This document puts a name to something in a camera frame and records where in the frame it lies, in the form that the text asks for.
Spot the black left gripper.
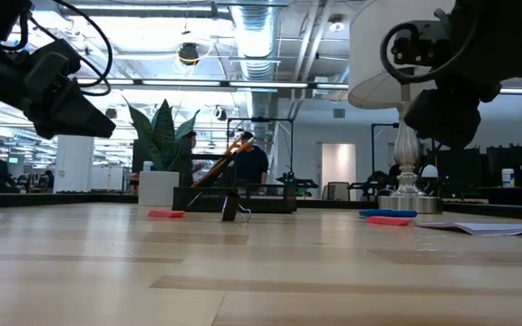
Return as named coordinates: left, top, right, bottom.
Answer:
left=0, top=43, right=117, bottom=140

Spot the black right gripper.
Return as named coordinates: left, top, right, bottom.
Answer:
left=403, top=76, right=502, bottom=150

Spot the pink eraser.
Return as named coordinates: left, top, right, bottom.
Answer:
left=147, top=209, right=187, bottom=219
left=367, top=216, right=414, bottom=227

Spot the pale blue sticky note pad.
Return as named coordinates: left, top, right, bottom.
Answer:
left=413, top=220, right=522, bottom=237

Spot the large black binder clip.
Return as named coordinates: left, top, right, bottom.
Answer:
left=220, top=193, right=253, bottom=224

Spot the grey office chair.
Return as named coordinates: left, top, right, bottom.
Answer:
left=326, top=180, right=352, bottom=202

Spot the black mesh desk organizer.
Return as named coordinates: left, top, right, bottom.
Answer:
left=172, top=153, right=299, bottom=215

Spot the white column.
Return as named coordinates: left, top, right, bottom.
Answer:
left=53, top=134, right=96, bottom=194

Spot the white shade silver table lamp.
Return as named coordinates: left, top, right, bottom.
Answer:
left=347, top=0, right=457, bottom=215

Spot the green plant in white pot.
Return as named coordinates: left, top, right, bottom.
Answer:
left=123, top=97, right=201, bottom=207

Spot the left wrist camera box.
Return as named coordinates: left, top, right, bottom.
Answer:
left=29, top=38, right=82, bottom=87

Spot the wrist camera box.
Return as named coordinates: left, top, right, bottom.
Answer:
left=391, top=20, right=453, bottom=68
left=29, top=38, right=82, bottom=87

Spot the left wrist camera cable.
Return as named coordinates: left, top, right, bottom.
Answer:
left=52, top=0, right=113, bottom=97

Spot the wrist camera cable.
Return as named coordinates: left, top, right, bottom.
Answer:
left=380, top=20, right=479, bottom=85
left=52, top=0, right=113, bottom=97

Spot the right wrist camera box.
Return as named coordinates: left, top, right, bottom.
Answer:
left=391, top=20, right=453, bottom=68

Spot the black aluminium table frame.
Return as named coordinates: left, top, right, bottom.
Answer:
left=0, top=192, right=522, bottom=223

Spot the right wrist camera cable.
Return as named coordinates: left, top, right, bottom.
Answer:
left=380, top=20, right=479, bottom=85

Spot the black ceiling device yellow cable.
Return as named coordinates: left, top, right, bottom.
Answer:
left=178, top=42, right=201, bottom=67

